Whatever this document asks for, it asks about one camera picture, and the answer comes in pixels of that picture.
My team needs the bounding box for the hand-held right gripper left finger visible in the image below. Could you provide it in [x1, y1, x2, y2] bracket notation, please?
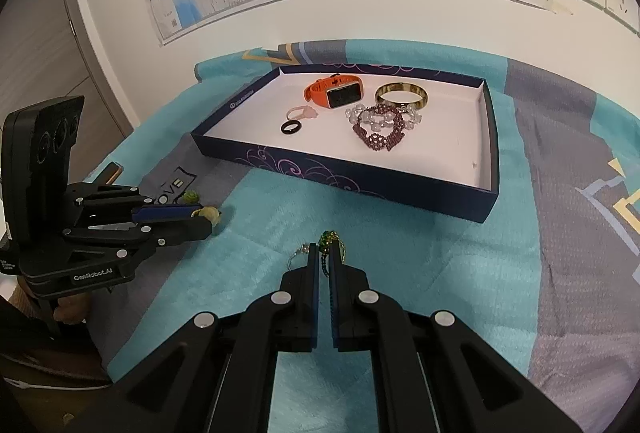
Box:
[65, 243, 321, 433]

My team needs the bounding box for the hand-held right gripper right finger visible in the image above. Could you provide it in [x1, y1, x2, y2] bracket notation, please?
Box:
[329, 255, 617, 433]

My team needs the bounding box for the black smartphone with gold edge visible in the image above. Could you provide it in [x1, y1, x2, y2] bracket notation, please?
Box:
[85, 162, 125, 186]

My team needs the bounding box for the dark blue cardboard box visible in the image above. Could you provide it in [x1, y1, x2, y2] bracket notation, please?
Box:
[191, 66, 501, 225]

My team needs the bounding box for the clear beaded bracelet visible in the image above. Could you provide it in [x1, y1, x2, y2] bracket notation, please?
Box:
[345, 102, 426, 129]

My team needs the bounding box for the black hair tie green charm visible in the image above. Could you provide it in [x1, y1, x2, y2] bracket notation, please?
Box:
[181, 190, 223, 228]

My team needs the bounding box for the teal grey printed blanket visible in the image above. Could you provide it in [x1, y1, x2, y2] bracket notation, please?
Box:
[107, 38, 640, 401]

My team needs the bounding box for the purple beaded bracelet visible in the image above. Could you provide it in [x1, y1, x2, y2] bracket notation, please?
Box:
[351, 106, 407, 153]

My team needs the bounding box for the gold bangle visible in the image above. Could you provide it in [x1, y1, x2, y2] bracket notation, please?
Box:
[375, 82, 429, 110]

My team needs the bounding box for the grey cabinet door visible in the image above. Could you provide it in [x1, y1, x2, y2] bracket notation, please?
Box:
[0, 0, 136, 164]

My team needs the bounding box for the orange smartwatch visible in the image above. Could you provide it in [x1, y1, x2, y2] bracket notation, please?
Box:
[304, 74, 365, 110]

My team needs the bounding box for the person's left hand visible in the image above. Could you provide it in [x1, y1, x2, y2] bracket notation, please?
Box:
[10, 283, 93, 326]

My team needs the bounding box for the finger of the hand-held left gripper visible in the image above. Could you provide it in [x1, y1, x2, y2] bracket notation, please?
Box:
[66, 182, 202, 220]
[62, 216, 215, 264]

